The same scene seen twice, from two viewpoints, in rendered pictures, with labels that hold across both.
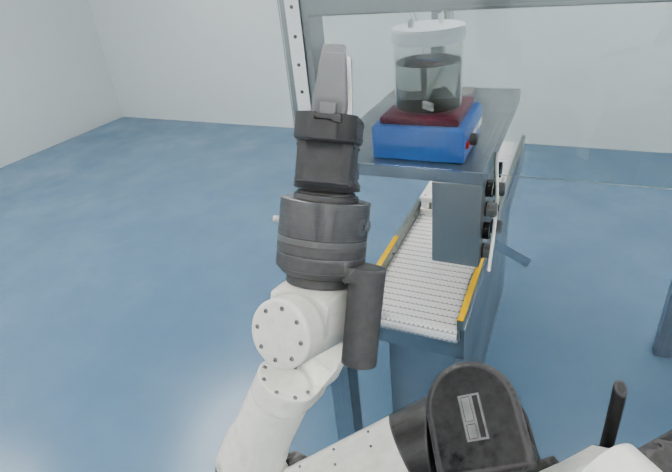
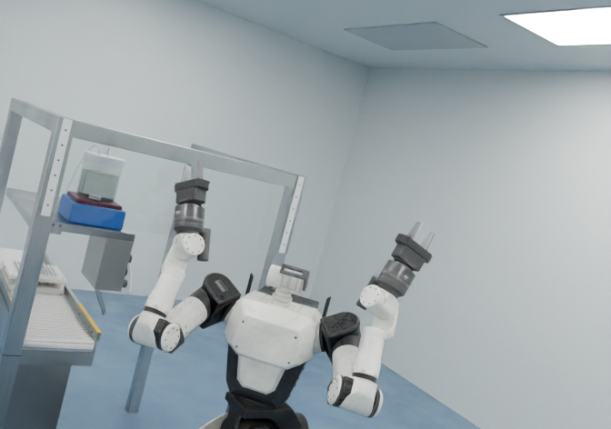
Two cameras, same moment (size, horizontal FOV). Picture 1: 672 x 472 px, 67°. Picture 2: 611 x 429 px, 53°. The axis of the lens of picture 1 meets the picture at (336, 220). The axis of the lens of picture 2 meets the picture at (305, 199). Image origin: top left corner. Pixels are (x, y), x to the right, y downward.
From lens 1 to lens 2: 1.62 m
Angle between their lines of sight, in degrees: 63
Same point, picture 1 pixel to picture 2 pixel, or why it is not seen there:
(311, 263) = (198, 224)
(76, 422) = not seen: outside the picture
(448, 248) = (106, 280)
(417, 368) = (35, 397)
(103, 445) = not seen: outside the picture
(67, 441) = not seen: outside the picture
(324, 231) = (201, 214)
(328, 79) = (199, 171)
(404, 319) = (57, 339)
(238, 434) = (165, 290)
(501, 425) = (229, 286)
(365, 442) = (186, 303)
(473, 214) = (125, 258)
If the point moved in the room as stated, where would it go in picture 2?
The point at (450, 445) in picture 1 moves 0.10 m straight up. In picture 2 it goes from (218, 294) to (226, 262)
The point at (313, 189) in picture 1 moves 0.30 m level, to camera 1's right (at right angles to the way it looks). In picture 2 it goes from (195, 203) to (252, 208)
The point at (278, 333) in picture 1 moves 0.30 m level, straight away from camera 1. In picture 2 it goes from (194, 244) to (109, 215)
